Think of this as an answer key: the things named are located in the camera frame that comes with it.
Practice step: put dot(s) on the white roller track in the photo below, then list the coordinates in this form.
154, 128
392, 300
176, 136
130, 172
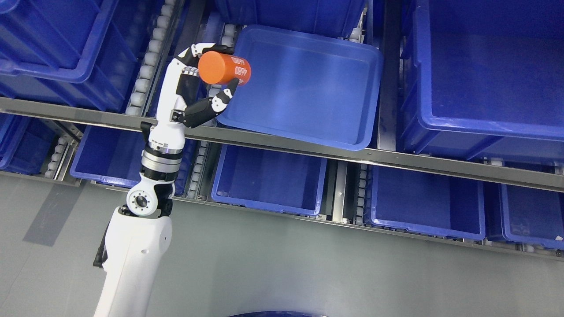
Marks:
158, 31

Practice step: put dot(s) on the orange cylindrical capacitor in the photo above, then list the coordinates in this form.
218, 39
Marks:
218, 68

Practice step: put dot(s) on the blue bin lower right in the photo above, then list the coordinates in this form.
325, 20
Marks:
425, 203

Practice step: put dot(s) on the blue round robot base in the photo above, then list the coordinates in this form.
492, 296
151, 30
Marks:
278, 313

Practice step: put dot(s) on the shallow blue plastic tray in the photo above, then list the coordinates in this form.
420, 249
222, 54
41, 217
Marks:
307, 87

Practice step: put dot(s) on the metal shelf rail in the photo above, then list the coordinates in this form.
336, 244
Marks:
433, 165

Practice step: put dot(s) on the blue bin top centre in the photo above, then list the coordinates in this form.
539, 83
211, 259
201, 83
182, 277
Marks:
330, 18

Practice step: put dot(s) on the blue bin lower centre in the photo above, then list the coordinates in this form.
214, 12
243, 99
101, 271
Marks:
269, 180

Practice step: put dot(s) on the large blue bin upper right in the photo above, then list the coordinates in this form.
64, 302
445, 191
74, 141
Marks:
483, 79

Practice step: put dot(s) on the large blue bin upper left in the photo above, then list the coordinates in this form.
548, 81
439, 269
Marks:
79, 53

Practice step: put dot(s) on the blue bin far left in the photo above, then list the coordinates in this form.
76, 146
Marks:
25, 142

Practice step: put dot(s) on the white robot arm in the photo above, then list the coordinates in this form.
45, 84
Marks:
139, 232

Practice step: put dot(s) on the large blue bin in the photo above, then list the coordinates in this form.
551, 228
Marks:
483, 79
79, 53

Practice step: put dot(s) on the blue bin lower left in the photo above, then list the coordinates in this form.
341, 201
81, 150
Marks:
109, 156

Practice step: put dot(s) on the blue bin far right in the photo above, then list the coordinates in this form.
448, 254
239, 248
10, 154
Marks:
532, 216

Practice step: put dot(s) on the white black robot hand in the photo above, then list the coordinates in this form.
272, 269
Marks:
178, 107

